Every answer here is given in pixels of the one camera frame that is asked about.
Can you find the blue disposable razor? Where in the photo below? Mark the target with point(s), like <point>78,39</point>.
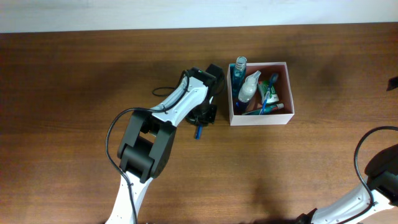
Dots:
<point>199,132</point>

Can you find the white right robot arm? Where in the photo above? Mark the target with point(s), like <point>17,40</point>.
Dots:
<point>376,192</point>

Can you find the green red toothpaste tube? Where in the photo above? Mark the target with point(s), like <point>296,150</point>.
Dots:
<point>266,110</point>

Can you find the blue white toothbrush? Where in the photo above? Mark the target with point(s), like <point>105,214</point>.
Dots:
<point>272,80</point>

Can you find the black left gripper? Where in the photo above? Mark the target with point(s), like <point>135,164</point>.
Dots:
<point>201,116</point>

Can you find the pink cardboard box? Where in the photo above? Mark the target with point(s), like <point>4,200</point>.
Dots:
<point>283,90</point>

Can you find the clear purple spray bottle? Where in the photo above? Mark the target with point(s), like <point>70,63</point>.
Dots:
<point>247,91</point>

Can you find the green soap box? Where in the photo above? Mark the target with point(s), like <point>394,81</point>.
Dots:
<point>262,86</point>

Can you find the blue mouthwash bottle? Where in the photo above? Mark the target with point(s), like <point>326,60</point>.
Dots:
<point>239,72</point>

